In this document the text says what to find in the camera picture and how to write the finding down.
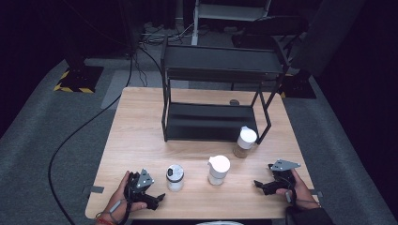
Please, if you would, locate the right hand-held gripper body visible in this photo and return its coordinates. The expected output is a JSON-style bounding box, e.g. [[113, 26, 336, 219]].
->
[[268, 158, 302, 191]]

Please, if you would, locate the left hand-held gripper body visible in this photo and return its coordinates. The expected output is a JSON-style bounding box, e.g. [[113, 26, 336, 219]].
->
[[124, 168, 155, 204]]

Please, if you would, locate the brown spice jar white lid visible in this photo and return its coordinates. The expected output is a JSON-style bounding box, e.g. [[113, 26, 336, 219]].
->
[[233, 126, 258, 158]]

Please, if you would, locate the black two-tier metal rack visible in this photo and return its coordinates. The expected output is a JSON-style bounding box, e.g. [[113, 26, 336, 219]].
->
[[160, 37, 290, 145]]

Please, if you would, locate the person's right hand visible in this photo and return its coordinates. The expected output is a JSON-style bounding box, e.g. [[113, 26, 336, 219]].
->
[[276, 169, 320, 210]]

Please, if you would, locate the person's left hand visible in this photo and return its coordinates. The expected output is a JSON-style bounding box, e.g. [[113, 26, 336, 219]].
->
[[102, 170, 148, 224]]

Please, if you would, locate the person's white clothing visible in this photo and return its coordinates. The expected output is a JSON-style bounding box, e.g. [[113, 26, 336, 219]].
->
[[195, 220, 245, 225]]

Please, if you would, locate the black stand base hazard tape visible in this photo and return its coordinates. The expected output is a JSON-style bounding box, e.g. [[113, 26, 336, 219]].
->
[[53, 64, 105, 94], [280, 69, 317, 99]]

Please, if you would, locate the grey curtain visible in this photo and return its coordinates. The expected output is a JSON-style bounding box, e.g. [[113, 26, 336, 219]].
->
[[292, 0, 367, 78]]

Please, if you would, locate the black chair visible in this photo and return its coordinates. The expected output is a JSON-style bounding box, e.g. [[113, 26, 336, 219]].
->
[[231, 15, 311, 50]]

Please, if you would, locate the grey wrist cord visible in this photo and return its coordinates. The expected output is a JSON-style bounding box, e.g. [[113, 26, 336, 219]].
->
[[108, 200, 124, 223]]

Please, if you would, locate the red bracelet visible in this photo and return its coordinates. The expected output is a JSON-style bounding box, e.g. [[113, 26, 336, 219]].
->
[[95, 216, 115, 225]]

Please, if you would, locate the long black floor cable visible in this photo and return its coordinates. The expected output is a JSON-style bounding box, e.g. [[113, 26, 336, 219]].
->
[[47, 43, 163, 225]]

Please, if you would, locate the bundle of floor cables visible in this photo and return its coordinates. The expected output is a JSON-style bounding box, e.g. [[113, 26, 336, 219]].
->
[[139, 22, 195, 45]]

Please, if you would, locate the white metal frame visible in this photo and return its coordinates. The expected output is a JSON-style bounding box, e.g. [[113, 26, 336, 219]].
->
[[191, 0, 272, 46]]

